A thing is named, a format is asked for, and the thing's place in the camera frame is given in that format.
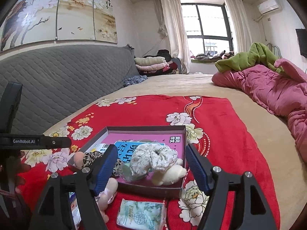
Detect cream curtain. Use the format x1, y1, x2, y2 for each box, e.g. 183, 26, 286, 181
225, 0, 252, 53
153, 0, 191, 74

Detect white air conditioner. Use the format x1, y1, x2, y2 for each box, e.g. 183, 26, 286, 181
257, 0, 280, 15

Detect white floral scrunchie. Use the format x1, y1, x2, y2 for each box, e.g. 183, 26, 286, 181
130, 143, 178, 175

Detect blossom wall painting panels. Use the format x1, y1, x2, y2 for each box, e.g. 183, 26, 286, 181
1, 0, 118, 51

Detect right cream curtain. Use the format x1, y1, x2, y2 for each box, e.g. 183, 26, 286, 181
225, 0, 252, 53

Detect black wall television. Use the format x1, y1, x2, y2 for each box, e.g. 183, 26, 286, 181
295, 29, 307, 58

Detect green sponge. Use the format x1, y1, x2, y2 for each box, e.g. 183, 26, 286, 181
120, 163, 148, 183

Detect green blanket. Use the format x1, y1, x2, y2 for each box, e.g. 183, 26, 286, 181
215, 43, 285, 74

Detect grey quilted sofa back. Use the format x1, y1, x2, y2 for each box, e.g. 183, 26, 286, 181
1, 45, 138, 135

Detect left cream curtain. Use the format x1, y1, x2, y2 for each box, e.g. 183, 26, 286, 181
153, 0, 191, 74

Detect blue white tissue pack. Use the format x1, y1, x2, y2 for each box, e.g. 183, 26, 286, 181
69, 192, 81, 230

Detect pink plush bunny keychain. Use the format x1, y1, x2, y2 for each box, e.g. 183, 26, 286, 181
96, 177, 118, 223

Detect person's left hand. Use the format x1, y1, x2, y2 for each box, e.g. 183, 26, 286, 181
12, 151, 31, 194

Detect stack of folded blankets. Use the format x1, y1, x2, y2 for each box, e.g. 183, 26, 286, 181
134, 49, 181, 77

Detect black framed window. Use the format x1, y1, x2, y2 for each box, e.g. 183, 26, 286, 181
181, 3, 234, 59

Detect pink powder puff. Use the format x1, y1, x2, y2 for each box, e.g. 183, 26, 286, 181
73, 152, 85, 169

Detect cream plush bunny purple bow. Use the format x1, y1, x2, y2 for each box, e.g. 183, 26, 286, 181
151, 158, 187, 186

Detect pink quilt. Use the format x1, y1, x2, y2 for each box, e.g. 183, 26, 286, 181
212, 59, 306, 161

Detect leopard print scrunchie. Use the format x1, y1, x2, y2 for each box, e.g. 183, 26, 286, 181
81, 151, 123, 177

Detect shallow box pink book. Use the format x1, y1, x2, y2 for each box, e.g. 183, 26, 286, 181
69, 125, 187, 198

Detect green floral tissue pack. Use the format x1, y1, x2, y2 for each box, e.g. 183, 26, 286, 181
116, 199, 166, 230

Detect blue patterned cloth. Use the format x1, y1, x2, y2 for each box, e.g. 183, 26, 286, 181
124, 75, 148, 87

